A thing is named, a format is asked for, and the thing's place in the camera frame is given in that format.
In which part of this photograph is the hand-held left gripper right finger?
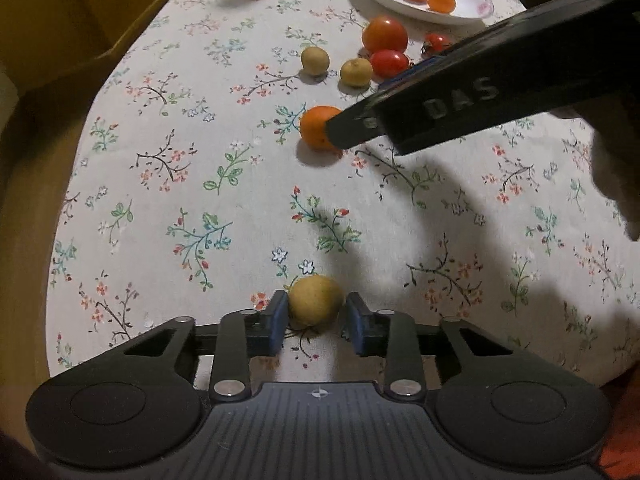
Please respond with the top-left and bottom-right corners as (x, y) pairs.
(345, 291), (508, 403)

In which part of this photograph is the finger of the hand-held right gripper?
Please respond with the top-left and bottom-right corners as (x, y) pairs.
(372, 52), (451, 96)
(325, 96), (390, 152)

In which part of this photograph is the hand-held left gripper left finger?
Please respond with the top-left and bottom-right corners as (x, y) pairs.
(120, 290), (291, 403)

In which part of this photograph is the oval red tomato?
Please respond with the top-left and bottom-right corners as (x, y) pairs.
(369, 49), (412, 80)

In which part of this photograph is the small cherry tomato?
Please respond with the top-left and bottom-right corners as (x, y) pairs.
(422, 32), (453, 56)

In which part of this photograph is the small yellow-green fruit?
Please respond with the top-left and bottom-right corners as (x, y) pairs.
(287, 275), (346, 328)
(300, 46), (330, 77)
(340, 57), (374, 88)

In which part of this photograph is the large round red tomato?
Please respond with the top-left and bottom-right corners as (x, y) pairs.
(361, 16), (410, 55)

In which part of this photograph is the person's right hand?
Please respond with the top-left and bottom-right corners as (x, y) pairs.
(550, 92), (640, 241)

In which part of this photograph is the floral tablecloth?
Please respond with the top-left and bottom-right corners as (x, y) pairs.
(47, 0), (640, 391)

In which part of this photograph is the yellow wooden cabinet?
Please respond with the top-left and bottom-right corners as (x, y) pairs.
(0, 0), (186, 91)

